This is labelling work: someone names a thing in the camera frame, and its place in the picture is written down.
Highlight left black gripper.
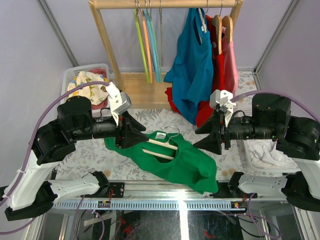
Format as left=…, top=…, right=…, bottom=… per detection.
left=71, top=109, right=151, bottom=148

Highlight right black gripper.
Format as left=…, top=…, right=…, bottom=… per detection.
left=192, top=106, right=278, bottom=154

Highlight green t shirt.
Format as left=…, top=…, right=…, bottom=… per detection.
left=104, top=131, right=219, bottom=194

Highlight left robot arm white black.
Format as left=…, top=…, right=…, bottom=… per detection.
left=0, top=96, right=148, bottom=221

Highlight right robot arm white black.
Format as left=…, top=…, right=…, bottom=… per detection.
left=194, top=90, right=320, bottom=212

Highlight red t shirt hanging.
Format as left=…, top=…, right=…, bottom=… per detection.
left=165, top=22, right=225, bottom=127

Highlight blue t shirt hanging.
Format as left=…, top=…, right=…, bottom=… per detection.
left=164, top=8, right=214, bottom=125

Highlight teal plastic hanger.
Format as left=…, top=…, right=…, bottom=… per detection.
left=148, top=0, right=162, bottom=83

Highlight pink t shirt hanging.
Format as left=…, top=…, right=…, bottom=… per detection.
left=221, top=27, right=239, bottom=96

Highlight white hanger with blue shirt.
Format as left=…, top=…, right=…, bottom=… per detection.
left=197, top=8, right=207, bottom=33

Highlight orange plastic hanger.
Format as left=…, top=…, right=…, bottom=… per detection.
left=138, top=8, right=153, bottom=84

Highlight wooden hanger with pink shirt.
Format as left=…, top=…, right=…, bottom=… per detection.
left=221, top=15, right=234, bottom=43

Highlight wooden hanger with red shirt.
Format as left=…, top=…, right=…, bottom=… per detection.
left=205, top=14, right=223, bottom=57

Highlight blue plastic hanger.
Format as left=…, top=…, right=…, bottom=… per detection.
left=143, top=1, right=158, bottom=83

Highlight green plastic hanger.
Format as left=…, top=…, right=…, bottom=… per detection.
left=134, top=0, right=146, bottom=72

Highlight dark red cloth in basket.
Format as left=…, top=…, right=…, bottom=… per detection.
left=89, top=68, right=108, bottom=110

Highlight right white plastic basket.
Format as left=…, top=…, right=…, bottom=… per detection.
left=236, top=104, right=309, bottom=175

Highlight white plastic basket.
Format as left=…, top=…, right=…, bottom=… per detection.
left=236, top=104, right=309, bottom=175
left=60, top=63, right=110, bottom=118

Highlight wooden clothes rack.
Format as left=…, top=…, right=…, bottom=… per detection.
left=88, top=0, right=243, bottom=109

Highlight patterned cream cloth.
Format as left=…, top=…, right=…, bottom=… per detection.
left=67, top=71, right=109, bottom=105

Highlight floral table cloth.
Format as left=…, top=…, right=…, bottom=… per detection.
left=56, top=70, right=266, bottom=181

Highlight white cloth in basket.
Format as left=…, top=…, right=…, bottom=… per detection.
left=246, top=139, right=298, bottom=169

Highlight left white plastic basket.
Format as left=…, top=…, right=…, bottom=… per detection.
left=60, top=63, right=110, bottom=118

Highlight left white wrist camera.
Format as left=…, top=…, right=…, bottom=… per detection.
left=106, top=82, right=132, bottom=126

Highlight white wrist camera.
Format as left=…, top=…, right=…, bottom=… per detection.
left=209, top=89, right=236, bottom=127
left=106, top=82, right=132, bottom=126

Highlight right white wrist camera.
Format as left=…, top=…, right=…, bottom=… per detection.
left=209, top=89, right=236, bottom=127

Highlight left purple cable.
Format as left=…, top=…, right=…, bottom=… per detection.
left=0, top=81, right=111, bottom=235

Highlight aluminium mounting rail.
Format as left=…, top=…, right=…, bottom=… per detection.
left=51, top=180, right=248, bottom=212

